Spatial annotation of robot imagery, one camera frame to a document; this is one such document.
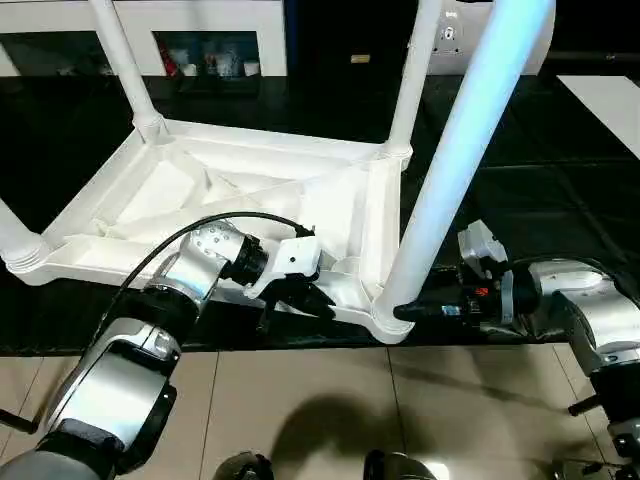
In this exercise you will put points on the white flat panel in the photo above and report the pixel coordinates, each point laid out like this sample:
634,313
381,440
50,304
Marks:
605,100

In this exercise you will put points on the black bar with red light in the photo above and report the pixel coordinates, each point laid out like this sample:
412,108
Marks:
590,56

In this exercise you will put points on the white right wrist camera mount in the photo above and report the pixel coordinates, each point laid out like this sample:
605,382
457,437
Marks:
480,240

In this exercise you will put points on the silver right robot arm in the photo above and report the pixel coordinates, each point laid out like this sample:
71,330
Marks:
590,300

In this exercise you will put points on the white plastic table leg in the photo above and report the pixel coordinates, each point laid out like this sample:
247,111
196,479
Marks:
460,150
15,240
412,75
125,65

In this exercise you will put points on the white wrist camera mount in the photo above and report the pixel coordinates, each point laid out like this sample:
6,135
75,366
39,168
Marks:
295,255
480,240

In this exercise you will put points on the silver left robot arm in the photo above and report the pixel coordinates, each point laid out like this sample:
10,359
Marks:
200,260

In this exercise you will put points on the black mat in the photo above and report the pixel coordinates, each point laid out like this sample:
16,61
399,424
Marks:
550,190

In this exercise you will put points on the dark cabinet with label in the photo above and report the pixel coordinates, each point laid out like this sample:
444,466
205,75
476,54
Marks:
350,30

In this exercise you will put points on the white cabinet with glass doors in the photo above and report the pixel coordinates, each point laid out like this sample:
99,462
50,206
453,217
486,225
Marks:
75,20

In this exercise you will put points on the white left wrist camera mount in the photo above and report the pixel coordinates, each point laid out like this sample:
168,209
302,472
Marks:
295,255

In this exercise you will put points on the dark left robot leg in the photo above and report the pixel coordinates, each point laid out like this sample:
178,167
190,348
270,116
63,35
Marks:
245,467

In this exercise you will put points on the black metal stand pole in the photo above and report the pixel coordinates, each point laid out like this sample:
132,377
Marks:
17,421
582,406

